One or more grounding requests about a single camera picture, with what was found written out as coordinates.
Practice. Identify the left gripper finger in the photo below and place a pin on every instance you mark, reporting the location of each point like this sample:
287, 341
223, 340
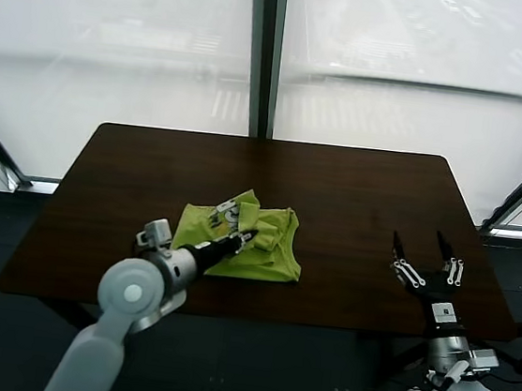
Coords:
244, 236
240, 246

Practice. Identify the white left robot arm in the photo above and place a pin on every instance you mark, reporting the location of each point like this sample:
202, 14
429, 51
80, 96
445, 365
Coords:
132, 294

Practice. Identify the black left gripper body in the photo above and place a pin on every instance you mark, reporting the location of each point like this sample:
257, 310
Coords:
214, 254

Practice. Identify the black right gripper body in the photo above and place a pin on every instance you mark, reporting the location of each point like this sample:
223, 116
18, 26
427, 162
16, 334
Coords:
436, 291

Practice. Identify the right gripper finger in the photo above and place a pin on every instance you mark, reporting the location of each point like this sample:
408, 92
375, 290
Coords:
406, 268
454, 272

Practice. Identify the dark vertical window mullion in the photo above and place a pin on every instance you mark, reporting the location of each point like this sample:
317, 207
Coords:
262, 63

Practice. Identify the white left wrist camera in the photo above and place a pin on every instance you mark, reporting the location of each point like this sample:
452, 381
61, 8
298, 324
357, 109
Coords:
157, 233

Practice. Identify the lime green t-shirt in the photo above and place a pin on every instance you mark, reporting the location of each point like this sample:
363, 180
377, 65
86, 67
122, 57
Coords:
278, 254

